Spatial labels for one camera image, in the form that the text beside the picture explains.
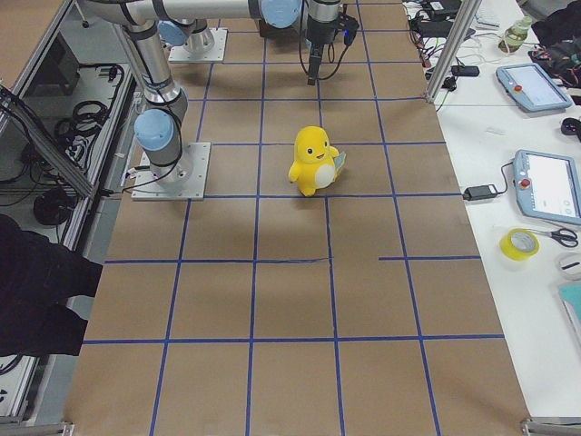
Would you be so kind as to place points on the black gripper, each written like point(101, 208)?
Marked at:
point(319, 34)

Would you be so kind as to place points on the yellow plush toy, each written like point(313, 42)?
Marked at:
point(316, 163)

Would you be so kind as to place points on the grey robot mounting plate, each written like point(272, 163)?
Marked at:
point(186, 181)

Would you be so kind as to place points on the green drink bottle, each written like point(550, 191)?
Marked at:
point(514, 37)

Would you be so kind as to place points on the black power adapter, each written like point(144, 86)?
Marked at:
point(480, 192)

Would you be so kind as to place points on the blue teach pendant upper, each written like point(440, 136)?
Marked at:
point(532, 88)

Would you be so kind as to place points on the blue teach pendant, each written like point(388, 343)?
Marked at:
point(532, 88)
point(547, 186)

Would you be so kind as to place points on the blue teach pendant lower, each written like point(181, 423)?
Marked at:
point(547, 186)

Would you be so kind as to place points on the yellow tape roll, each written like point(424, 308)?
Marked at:
point(519, 244)

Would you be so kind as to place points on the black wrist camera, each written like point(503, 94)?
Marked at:
point(348, 26)

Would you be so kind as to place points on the aluminium frame post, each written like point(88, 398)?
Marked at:
point(456, 37)

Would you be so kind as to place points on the black handled scissors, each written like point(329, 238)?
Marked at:
point(564, 236)

